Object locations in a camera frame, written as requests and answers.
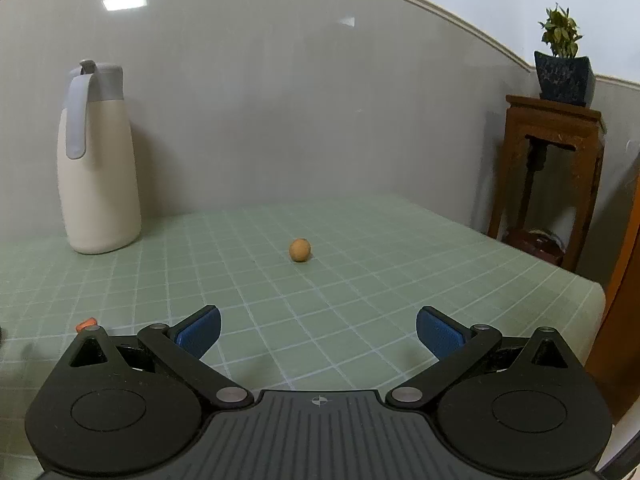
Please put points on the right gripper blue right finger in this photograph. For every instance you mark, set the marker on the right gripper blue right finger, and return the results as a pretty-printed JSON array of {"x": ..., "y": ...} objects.
[{"x": 458, "y": 349}]

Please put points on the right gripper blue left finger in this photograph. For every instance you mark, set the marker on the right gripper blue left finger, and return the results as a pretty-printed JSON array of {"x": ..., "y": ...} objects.
[{"x": 179, "y": 349}]

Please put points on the small orange fruit piece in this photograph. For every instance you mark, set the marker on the small orange fruit piece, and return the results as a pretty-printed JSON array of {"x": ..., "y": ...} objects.
[{"x": 89, "y": 322}]

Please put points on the green checkered tablecloth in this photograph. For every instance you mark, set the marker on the green checkered tablecloth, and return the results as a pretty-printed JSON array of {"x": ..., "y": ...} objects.
[{"x": 343, "y": 319}]

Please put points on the small tan round fruit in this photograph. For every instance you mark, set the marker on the small tan round fruit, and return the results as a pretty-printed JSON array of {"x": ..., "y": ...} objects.
[{"x": 300, "y": 250}]

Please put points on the white thermos jug grey lid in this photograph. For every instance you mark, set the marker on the white thermos jug grey lid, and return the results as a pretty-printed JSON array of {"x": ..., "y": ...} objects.
[{"x": 97, "y": 176}]

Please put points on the dark wooden plant stand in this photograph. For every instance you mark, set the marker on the dark wooden plant stand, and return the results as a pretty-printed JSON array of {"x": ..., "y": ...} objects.
[{"x": 548, "y": 175}]

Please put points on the potted plant dark pot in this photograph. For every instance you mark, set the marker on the potted plant dark pot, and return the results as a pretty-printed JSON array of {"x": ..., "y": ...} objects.
[{"x": 563, "y": 76}]

